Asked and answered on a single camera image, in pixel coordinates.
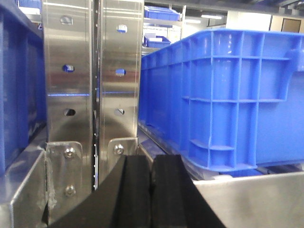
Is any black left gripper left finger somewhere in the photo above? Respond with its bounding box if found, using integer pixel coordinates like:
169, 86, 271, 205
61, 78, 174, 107
50, 155, 151, 228

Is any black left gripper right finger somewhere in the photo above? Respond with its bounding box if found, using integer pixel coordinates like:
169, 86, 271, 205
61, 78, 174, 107
151, 155, 225, 228

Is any large blue target bin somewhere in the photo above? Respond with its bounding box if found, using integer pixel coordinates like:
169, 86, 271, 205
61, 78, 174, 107
139, 29, 304, 173

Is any steel shelf upright post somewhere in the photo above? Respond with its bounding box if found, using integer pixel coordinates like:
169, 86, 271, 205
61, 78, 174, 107
42, 0, 144, 224

